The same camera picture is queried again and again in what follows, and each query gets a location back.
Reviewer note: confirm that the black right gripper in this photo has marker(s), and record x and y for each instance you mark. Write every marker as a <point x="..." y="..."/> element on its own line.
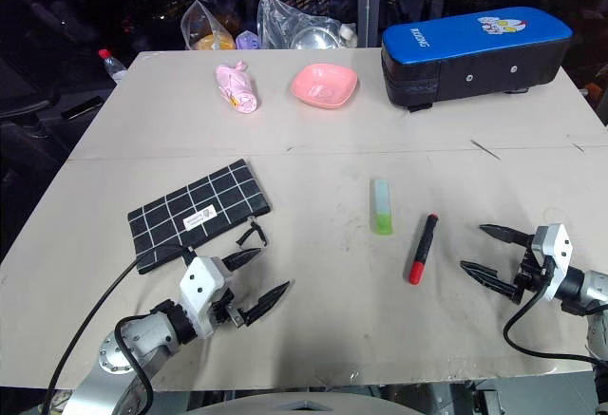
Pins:
<point x="528" y="272"/>

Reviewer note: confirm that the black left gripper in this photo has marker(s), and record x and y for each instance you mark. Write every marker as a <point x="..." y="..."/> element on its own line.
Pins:
<point x="227" y="307"/>

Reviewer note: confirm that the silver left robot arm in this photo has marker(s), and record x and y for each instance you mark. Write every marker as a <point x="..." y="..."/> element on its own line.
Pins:
<point x="128" y="353"/>

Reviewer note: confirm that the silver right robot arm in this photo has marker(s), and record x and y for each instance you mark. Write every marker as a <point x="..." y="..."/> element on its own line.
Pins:
<point x="589" y="291"/>

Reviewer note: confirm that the black grid pencil pouch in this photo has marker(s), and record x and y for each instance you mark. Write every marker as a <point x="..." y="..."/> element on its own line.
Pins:
<point x="199" y="211"/>

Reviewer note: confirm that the red and black marker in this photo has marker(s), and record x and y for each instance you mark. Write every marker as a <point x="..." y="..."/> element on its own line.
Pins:
<point x="423" y="256"/>

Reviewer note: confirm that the green translucent tube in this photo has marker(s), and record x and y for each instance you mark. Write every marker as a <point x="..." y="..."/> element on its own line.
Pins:
<point x="382" y="207"/>

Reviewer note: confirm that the grey rounded robot torso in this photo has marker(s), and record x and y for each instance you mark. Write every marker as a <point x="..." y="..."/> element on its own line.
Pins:
<point x="304" y="405"/>

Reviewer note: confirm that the pink folded umbrella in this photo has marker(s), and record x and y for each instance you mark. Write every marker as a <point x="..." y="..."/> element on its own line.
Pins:
<point x="237" y="88"/>

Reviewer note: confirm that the blue and black boxing pad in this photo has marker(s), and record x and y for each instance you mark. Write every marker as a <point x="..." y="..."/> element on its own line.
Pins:
<point x="470" y="56"/>

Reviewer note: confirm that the pink square bowl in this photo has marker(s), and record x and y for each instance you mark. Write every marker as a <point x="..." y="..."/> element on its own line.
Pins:
<point x="324" y="85"/>

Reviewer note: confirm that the purple crumpled bag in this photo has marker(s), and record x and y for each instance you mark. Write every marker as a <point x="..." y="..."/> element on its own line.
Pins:
<point x="248" y="41"/>

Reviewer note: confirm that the clear bag with orange item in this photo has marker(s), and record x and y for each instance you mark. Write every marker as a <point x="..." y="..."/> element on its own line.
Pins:
<point x="209" y="28"/>

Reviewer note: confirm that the plastic bottle with red cap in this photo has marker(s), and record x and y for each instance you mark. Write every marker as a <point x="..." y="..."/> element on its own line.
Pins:
<point x="112" y="66"/>

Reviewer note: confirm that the clear bag with metal bowl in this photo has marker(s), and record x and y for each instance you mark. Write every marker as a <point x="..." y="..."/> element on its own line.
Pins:
<point x="304" y="23"/>

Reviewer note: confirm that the white vertical pole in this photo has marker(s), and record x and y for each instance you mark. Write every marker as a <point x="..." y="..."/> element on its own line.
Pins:
<point x="368" y="4"/>

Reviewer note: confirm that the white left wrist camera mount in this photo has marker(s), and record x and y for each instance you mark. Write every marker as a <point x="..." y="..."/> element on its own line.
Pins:
<point x="202" y="291"/>

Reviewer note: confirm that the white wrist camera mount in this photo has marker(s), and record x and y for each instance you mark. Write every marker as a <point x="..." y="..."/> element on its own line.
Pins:
<point x="202" y="291"/>
<point x="553" y="256"/>

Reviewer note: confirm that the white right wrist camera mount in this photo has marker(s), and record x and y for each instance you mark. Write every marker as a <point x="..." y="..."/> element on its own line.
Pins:
<point x="553" y="256"/>

